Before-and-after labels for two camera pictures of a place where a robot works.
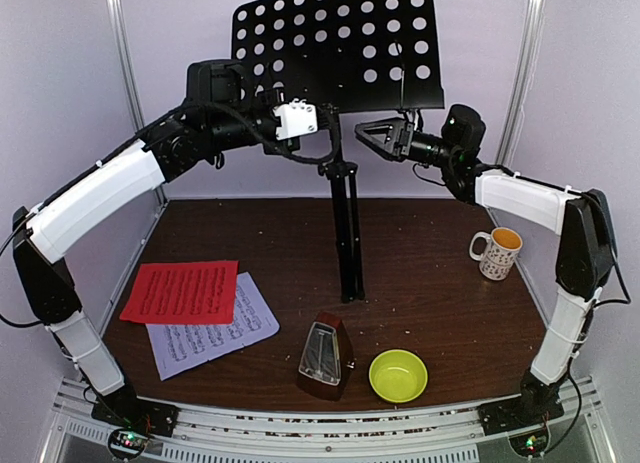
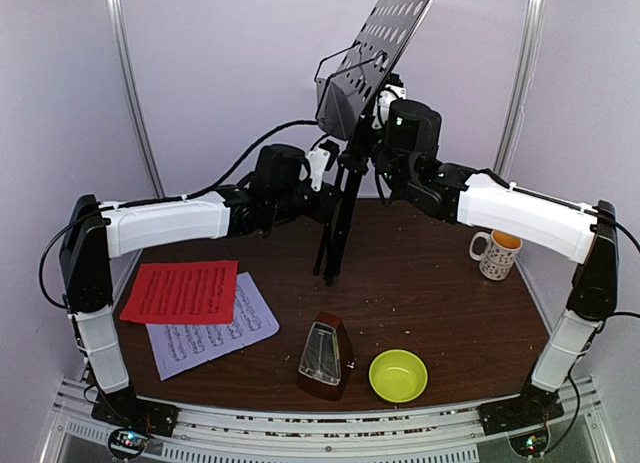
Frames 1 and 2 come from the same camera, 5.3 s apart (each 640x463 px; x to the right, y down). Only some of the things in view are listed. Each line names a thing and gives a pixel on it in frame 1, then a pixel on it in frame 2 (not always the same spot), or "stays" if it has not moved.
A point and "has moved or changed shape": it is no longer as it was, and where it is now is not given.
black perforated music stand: x=359 y=48 has moved or changed shape
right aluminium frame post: x=524 y=72 stays
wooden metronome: x=328 y=361 stays
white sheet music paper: x=178 y=347 stays
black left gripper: x=285 y=146 -> x=321 y=213
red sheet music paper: x=196 y=292 stays
